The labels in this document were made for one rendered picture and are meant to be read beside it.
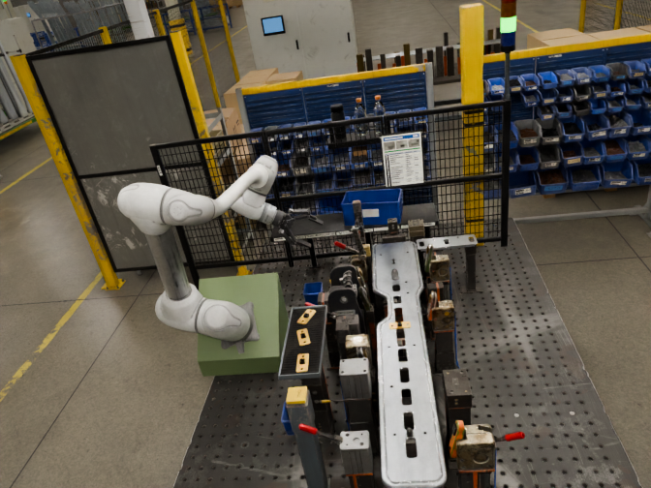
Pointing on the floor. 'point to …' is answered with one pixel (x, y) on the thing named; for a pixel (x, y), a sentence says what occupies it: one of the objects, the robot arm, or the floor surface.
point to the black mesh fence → (370, 178)
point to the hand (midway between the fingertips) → (314, 233)
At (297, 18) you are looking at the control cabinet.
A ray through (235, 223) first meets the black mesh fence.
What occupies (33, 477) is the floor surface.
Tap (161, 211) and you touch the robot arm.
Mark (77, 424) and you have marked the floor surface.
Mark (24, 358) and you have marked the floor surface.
